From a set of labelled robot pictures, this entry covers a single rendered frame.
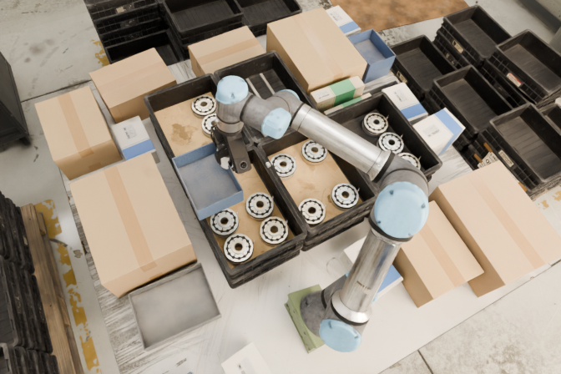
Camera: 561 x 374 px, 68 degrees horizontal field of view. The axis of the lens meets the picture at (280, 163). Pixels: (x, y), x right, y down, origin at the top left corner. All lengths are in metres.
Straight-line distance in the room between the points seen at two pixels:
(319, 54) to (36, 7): 2.50
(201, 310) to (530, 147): 1.84
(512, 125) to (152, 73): 1.87
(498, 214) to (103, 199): 1.42
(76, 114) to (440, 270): 1.50
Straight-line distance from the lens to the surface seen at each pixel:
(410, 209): 0.98
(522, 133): 2.58
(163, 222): 1.49
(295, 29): 2.03
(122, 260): 1.48
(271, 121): 1.01
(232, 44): 2.00
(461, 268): 1.62
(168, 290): 1.62
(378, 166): 1.11
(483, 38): 3.15
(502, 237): 1.69
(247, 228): 1.53
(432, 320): 1.71
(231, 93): 1.01
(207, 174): 1.35
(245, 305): 1.59
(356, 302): 1.17
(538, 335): 2.73
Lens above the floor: 2.26
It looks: 60 degrees down
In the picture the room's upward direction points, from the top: 7 degrees clockwise
